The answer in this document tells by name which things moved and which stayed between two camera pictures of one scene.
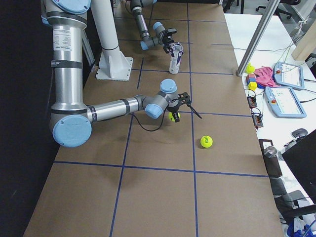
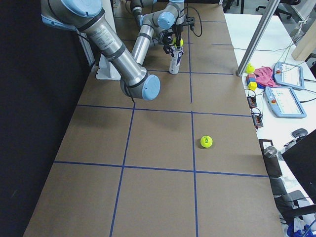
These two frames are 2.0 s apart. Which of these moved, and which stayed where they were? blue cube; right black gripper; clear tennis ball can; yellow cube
Moved: right black gripper
Stayed: yellow cube; blue cube; clear tennis ball can
